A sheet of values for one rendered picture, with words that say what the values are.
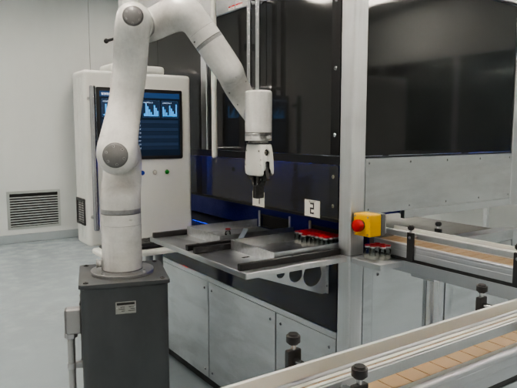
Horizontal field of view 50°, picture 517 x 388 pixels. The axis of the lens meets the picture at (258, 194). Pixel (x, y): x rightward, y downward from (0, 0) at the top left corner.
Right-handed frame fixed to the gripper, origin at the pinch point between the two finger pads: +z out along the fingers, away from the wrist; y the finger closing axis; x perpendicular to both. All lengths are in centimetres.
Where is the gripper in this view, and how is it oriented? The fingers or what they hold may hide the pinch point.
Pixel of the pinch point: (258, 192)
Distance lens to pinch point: 173.1
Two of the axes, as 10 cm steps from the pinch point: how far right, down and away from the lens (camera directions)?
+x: -8.2, 0.6, -5.6
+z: 0.0, 9.9, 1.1
